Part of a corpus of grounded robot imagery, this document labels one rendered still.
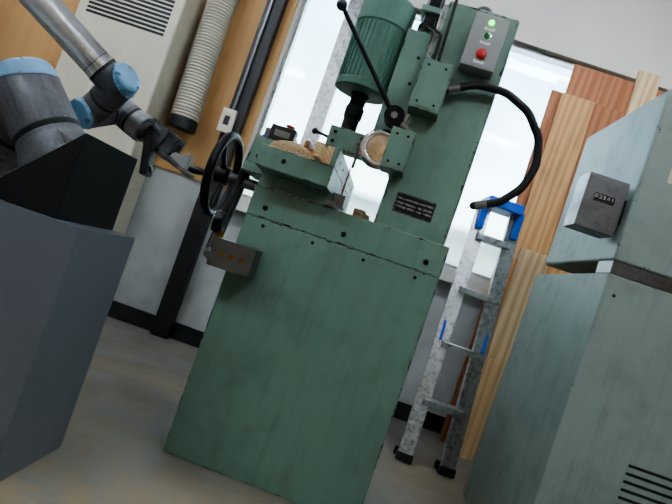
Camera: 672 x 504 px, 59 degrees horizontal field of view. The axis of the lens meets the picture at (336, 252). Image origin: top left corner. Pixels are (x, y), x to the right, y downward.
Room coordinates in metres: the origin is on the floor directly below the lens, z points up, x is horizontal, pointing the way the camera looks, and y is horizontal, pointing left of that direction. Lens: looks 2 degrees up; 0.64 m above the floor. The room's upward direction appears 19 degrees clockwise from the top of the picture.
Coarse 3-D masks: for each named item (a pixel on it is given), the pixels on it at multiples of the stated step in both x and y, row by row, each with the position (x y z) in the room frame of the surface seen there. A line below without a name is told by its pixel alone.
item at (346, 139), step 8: (336, 128) 1.86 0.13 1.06; (344, 128) 1.86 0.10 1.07; (328, 136) 1.87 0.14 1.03; (336, 136) 1.86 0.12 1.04; (344, 136) 1.86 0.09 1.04; (352, 136) 1.86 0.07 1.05; (360, 136) 1.86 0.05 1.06; (328, 144) 1.86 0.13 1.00; (336, 144) 1.86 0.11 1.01; (344, 144) 1.86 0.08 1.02; (352, 144) 1.86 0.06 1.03; (344, 152) 1.88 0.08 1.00; (352, 152) 1.86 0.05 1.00; (360, 160) 1.92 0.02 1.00
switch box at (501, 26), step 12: (480, 12) 1.70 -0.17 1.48; (480, 24) 1.69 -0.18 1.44; (504, 24) 1.69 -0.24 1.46; (480, 36) 1.69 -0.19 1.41; (492, 36) 1.69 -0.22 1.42; (504, 36) 1.69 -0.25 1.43; (468, 48) 1.69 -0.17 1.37; (492, 48) 1.69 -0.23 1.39; (468, 60) 1.69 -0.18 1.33; (480, 60) 1.69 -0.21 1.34; (492, 60) 1.69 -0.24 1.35; (468, 72) 1.75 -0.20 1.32; (480, 72) 1.72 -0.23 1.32; (492, 72) 1.69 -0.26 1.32
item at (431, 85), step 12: (432, 60) 1.69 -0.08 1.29; (420, 72) 1.69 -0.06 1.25; (432, 72) 1.68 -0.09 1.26; (444, 72) 1.68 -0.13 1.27; (420, 84) 1.68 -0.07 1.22; (432, 84) 1.68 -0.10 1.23; (444, 84) 1.68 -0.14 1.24; (420, 96) 1.68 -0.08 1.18; (432, 96) 1.68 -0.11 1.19; (444, 96) 1.71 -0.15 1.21; (408, 108) 1.71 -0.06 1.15; (420, 108) 1.68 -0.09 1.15; (432, 108) 1.68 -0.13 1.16; (432, 120) 1.75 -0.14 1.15
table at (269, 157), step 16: (256, 160) 1.61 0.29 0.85; (272, 160) 1.61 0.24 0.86; (288, 160) 1.61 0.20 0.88; (304, 160) 1.60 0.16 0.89; (256, 176) 1.91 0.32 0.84; (288, 176) 1.64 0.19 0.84; (304, 176) 1.60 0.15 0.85; (320, 176) 1.60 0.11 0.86; (336, 176) 1.69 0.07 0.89; (336, 192) 1.79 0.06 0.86
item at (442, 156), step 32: (512, 32) 1.74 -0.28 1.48; (448, 96) 1.76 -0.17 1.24; (480, 96) 1.75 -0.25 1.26; (416, 128) 1.76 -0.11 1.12; (448, 128) 1.75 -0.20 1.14; (480, 128) 1.74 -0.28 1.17; (416, 160) 1.76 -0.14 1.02; (448, 160) 1.75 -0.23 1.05; (384, 192) 1.77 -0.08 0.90; (416, 192) 1.76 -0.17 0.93; (448, 192) 1.75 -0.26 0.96; (384, 224) 1.76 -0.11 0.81; (416, 224) 1.75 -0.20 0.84; (448, 224) 1.74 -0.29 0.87
